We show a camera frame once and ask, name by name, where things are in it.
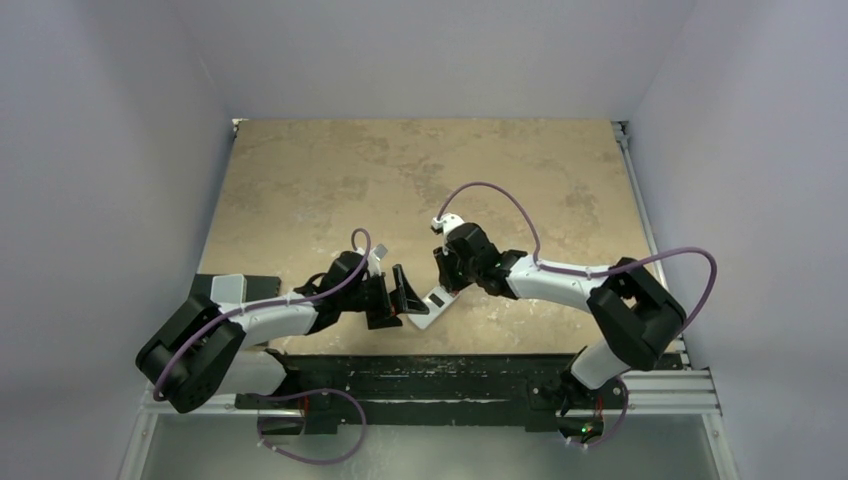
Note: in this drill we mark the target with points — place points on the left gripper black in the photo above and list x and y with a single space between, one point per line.
399 301

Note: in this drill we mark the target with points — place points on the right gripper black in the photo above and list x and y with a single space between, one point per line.
448 266

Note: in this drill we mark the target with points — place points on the red white remote control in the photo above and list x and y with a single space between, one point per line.
437 301

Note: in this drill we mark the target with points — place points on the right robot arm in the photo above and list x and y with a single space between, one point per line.
637 317

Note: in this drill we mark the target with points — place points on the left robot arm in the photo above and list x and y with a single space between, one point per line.
207 348

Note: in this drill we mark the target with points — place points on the white plastic box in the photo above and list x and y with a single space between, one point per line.
228 289

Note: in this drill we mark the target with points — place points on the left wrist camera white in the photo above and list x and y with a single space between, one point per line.
378 255

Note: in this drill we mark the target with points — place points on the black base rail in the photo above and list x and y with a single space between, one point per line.
514 390

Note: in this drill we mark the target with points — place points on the aluminium frame rail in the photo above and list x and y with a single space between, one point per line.
684 391

